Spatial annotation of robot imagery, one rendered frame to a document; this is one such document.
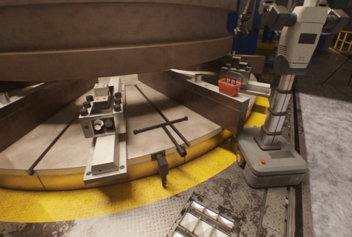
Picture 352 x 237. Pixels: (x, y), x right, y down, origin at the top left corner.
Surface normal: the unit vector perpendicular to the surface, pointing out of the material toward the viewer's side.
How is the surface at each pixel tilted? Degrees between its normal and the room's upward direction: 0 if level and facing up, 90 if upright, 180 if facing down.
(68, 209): 0
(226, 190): 0
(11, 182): 90
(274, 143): 90
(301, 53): 90
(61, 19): 90
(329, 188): 0
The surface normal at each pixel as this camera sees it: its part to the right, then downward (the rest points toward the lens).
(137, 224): 0.00, -0.89
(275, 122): 0.04, 0.46
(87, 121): 0.27, 0.44
